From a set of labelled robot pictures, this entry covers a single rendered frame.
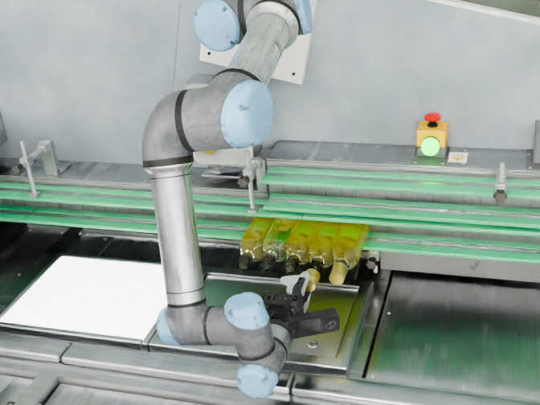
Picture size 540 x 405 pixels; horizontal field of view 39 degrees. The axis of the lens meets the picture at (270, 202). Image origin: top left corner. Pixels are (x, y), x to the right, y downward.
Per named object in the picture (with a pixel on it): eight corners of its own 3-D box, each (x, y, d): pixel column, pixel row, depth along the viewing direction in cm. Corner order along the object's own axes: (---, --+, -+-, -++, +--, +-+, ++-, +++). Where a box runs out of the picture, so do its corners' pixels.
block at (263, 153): (262, 180, 208) (255, 192, 202) (259, 148, 203) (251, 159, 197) (275, 181, 207) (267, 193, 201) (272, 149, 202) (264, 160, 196)
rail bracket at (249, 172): (255, 198, 203) (241, 221, 192) (250, 139, 195) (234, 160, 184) (267, 198, 202) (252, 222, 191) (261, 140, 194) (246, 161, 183)
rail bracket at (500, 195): (492, 176, 182) (490, 202, 171) (494, 148, 179) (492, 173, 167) (510, 177, 181) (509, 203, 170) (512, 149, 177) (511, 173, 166)
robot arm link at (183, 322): (117, 96, 140) (152, 355, 146) (170, 89, 136) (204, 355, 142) (148, 95, 151) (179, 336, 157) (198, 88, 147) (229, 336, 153)
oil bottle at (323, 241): (326, 226, 201) (307, 270, 183) (325, 206, 198) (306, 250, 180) (348, 227, 199) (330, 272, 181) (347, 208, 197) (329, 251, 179)
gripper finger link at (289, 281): (284, 260, 173) (274, 288, 166) (310, 263, 171) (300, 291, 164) (286, 271, 175) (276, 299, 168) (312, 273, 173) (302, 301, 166)
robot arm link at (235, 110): (247, -20, 175) (167, 111, 135) (309, -31, 170) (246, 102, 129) (261, 27, 182) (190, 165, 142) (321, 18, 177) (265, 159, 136)
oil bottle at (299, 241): (305, 223, 203) (284, 267, 185) (304, 204, 200) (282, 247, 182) (326, 225, 201) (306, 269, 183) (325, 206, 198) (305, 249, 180)
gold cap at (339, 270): (333, 275, 179) (329, 285, 175) (332, 261, 177) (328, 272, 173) (348, 275, 178) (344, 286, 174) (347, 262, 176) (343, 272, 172)
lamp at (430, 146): (421, 152, 190) (419, 157, 187) (421, 135, 188) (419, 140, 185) (439, 153, 189) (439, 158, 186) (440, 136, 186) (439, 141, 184)
